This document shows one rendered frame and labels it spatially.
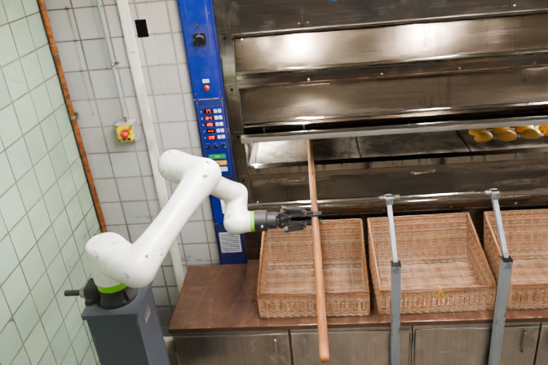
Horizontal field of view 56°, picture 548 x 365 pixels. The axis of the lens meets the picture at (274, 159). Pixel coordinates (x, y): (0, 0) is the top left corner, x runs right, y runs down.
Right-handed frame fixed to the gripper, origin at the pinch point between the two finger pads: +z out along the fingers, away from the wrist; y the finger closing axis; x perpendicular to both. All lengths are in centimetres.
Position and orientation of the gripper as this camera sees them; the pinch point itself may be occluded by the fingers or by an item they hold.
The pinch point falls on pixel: (314, 217)
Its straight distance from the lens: 228.5
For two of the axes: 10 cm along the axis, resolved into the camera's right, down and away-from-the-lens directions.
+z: 10.0, -0.7, -0.7
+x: -0.3, 4.3, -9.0
